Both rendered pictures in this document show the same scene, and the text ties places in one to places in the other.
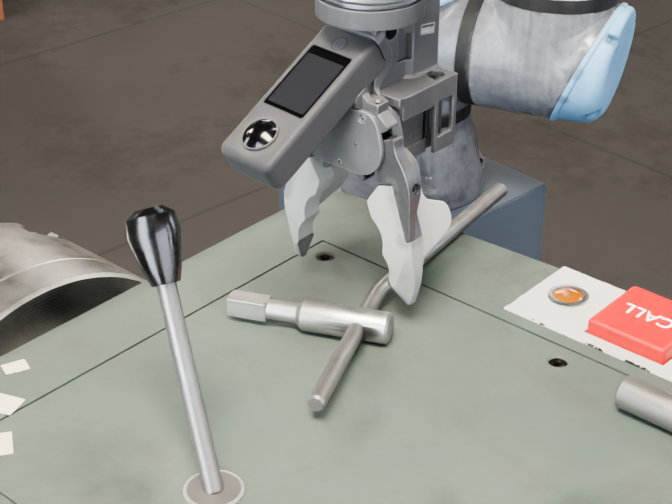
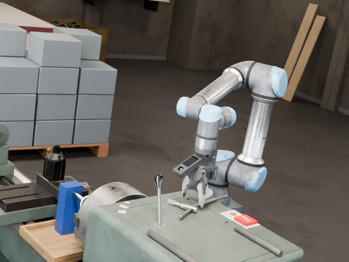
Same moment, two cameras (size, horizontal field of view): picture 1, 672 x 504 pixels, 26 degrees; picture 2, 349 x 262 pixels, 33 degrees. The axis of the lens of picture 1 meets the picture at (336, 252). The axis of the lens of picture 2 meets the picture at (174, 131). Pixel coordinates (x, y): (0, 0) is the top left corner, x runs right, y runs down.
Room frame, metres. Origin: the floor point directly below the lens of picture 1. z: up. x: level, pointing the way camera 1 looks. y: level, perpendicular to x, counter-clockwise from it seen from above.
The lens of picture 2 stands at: (-1.14, -0.10, 2.11)
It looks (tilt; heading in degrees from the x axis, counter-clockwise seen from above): 16 degrees down; 6
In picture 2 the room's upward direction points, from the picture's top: 9 degrees clockwise
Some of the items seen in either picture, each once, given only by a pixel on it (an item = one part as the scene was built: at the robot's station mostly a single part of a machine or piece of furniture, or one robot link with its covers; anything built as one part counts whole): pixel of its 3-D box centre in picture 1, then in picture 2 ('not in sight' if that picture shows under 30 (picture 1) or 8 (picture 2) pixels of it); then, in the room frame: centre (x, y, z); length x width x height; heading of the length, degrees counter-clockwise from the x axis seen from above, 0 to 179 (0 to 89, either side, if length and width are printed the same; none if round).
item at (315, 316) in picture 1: (308, 315); (182, 205); (0.84, 0.02, 1.27); 0.12 x 0.02 x 0.02; 73
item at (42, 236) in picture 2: not in sight; (73, 237); (1.15, 0.48, 0.88); 0.36 x 0.30 x 0.04; 139
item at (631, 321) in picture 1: (647, 328); (245, 221); (0.83, -0.21, 1.26); 0.06 x 0.06 x 0.02; 49
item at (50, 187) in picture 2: not in sight; (55, 184); (1.41, 0.66, 1.00); 0.20 x 0.10 x 0.05; 49
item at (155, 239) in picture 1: (157, 244); (159, 181); (0.73, 0.10, 1.38); 0.04 x 0.03 x 0.05; 49
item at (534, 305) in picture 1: (610, 353); (238, 225); (0.85, -0.19, 1.23); 0.13 x 0.08 x 0.06; 49
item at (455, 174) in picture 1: (413, 137); (214, 190); (1.36, -0.08, 1.15); 0.15 x 0.15 x 0.10
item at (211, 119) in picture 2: not in sight; (210, 121); (0.89, -0.02, 1.58); 0.09 x 0.08 x 0.11; 156
